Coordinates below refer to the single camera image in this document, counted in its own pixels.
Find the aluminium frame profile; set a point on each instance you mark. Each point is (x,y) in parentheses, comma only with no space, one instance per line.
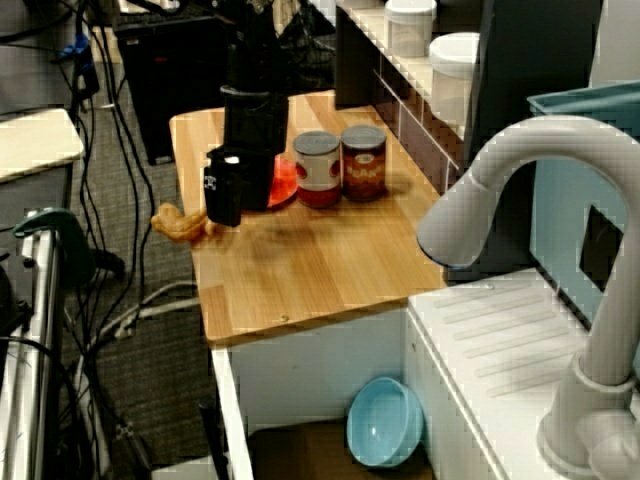
(42,300)

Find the grey toy faucet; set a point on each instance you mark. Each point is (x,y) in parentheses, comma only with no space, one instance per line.
(550,140)

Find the white side table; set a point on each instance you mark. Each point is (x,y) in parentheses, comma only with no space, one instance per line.
(35,140)

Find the black mesh bin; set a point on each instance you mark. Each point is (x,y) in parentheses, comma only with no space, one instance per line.
(307,55)

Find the beans print can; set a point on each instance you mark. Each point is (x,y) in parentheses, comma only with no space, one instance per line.
(364,170)

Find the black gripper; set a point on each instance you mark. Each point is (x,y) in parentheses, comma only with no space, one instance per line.
(255,120)

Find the light blue bowl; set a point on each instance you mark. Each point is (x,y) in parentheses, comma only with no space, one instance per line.
(385,425)

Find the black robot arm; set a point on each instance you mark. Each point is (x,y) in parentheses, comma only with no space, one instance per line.
(252,45)

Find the wide black shelf post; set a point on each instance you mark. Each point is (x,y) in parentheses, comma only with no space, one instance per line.
(530,60)

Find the tomato print can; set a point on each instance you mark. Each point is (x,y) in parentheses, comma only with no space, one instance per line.
(317,170)

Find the yellow toy chicken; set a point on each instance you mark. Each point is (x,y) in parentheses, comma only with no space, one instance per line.
(177,225)

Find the narrow black shelf post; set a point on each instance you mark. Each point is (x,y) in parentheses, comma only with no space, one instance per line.
(355,60)

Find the white lidded jar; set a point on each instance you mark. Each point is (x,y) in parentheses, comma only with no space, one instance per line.
(452,85)
(410,30)

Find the red plate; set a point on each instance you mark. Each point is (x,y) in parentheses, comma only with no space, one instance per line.
(285,185)

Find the white toy sink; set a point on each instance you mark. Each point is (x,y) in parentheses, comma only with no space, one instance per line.
(320,370)

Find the teal toy microwave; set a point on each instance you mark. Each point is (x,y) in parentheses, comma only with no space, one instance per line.
(560,210)

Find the black computer tower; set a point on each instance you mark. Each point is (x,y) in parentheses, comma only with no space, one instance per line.
(160,75)

